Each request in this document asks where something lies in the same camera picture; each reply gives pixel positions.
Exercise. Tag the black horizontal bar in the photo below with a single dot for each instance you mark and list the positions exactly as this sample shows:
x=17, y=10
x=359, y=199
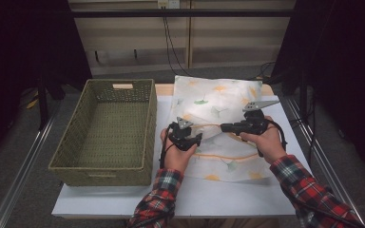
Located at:
x=218, y=13

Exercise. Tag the person's left hand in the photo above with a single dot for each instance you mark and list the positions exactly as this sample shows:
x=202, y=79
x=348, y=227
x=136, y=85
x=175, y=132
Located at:
x=176, y=158

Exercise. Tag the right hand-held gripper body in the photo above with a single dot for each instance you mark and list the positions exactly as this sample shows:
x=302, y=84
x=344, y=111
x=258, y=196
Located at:
x=255, y=123

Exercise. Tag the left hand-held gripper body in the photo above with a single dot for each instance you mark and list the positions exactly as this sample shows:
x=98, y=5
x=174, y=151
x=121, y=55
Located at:
x=182, y=136

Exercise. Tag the yellow tape strip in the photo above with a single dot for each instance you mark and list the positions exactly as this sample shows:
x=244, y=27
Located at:
x=32, y=103

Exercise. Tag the person's right hand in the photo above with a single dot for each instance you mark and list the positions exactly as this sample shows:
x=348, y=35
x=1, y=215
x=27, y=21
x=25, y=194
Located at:
x=272, y=142

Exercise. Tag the green woven basket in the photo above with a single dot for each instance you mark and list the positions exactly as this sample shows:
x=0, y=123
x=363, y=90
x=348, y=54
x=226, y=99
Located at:
x=114, y=133

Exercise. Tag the white wall outlet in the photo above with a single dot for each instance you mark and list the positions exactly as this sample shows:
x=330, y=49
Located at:
x=168, y=3

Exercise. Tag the black metal stand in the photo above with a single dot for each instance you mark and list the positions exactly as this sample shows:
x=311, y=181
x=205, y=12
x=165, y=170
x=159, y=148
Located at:
x=42, y=104

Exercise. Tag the leaf print pillowcase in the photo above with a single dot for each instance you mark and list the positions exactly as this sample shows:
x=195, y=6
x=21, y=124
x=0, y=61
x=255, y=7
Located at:
x=221, y=95

